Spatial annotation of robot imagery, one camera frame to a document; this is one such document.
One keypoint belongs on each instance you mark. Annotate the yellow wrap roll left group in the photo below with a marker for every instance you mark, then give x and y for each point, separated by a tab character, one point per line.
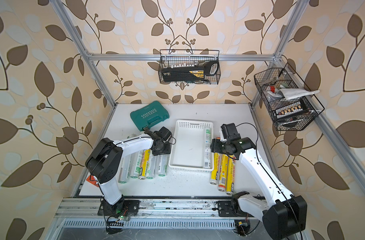
144	164

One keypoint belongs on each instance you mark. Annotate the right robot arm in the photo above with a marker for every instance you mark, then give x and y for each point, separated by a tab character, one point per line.
281	213

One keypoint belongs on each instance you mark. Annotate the socket bit set tray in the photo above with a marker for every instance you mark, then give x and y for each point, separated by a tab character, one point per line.
290	110

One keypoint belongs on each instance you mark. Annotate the yellow wrap roll rightmost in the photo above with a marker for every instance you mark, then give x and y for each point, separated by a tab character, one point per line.
230	177

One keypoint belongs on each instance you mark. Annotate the clear green label wrap roll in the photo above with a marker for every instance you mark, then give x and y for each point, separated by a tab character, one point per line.
162	165

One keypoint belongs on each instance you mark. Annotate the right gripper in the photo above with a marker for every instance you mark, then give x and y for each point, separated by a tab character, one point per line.
215	145

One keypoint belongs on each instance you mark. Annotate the white green wrap roll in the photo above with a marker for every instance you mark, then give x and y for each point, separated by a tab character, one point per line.
206	148

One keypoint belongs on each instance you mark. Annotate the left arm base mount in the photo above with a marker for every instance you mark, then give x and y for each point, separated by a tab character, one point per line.
121	208

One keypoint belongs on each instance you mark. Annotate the white paper sheet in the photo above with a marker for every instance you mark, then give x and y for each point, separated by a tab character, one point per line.
291	94

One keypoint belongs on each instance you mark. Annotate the black wire basket wall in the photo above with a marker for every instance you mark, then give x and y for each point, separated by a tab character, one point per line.
180	56
270	81

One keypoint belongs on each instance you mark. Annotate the white text wrap roll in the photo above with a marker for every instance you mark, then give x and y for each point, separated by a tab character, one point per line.
136	164

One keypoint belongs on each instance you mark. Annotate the black wire basket back wall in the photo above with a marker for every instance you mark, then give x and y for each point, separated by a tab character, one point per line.
180	56

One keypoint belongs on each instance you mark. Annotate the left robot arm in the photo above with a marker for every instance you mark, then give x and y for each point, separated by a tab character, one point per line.
104	161

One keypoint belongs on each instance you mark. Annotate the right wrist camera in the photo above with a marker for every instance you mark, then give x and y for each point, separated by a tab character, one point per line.
229	133

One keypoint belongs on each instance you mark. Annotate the black yellow hand saw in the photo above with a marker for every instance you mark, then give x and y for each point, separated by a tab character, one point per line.
207	72

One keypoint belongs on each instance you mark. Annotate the black wire basket right wall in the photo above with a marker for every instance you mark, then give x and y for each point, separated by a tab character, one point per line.
270	81

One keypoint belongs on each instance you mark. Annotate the grape print wrap roll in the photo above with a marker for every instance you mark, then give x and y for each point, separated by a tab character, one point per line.
124	170

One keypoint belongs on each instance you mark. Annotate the yellow wrap roll chef label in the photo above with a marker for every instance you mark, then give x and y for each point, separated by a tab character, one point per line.
215	172

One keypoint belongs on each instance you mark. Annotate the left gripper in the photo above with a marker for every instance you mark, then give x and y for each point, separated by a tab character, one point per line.
169	146

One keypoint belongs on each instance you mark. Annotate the white plastic perforated basket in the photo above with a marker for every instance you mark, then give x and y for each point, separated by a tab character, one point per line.
187	152

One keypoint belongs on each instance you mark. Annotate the yellow PE wrap roll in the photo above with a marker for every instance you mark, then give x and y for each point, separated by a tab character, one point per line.
222	178

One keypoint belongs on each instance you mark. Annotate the orange handled pliers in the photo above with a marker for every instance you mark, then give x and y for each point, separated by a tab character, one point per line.
91	179

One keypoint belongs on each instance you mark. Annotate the green plastic tool case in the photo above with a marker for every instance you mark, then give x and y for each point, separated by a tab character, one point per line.
149	116

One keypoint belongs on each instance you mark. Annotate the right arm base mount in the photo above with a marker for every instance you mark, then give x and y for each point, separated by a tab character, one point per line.
225	209

